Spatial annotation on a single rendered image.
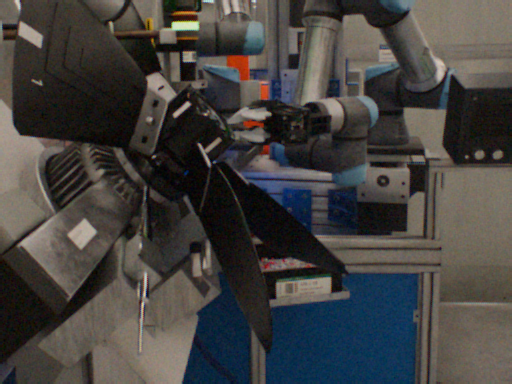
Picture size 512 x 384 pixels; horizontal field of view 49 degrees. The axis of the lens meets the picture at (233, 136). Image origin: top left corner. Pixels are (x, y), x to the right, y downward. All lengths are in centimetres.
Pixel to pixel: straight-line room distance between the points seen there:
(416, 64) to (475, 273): 182
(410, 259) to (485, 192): 164
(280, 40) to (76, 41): 123
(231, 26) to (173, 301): 61
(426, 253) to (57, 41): 104
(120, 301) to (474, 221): 255
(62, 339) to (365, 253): 89
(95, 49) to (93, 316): 32
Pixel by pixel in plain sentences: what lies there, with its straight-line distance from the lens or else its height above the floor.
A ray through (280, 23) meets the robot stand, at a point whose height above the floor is 140.
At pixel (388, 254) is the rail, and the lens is 144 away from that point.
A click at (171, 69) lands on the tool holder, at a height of 129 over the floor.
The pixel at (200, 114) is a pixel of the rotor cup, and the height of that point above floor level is 123.
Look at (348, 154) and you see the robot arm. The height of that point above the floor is 109.
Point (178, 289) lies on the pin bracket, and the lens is 92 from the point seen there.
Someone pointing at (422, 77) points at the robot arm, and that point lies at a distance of 156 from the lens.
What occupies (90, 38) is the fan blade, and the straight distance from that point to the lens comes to 74.
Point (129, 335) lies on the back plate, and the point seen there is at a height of 92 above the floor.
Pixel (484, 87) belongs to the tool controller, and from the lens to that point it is 136.
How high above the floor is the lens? 133
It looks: 9 degrees down
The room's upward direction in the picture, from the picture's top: 1 degrees counter-clockwise
